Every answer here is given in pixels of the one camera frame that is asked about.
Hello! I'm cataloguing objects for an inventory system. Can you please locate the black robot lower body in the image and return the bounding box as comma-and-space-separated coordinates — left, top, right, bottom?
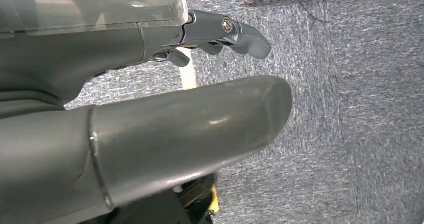
79, 172, 220, 224

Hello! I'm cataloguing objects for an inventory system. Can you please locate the yellow floor tape square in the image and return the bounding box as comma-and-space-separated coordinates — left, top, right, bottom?
178, 47, 221, 214

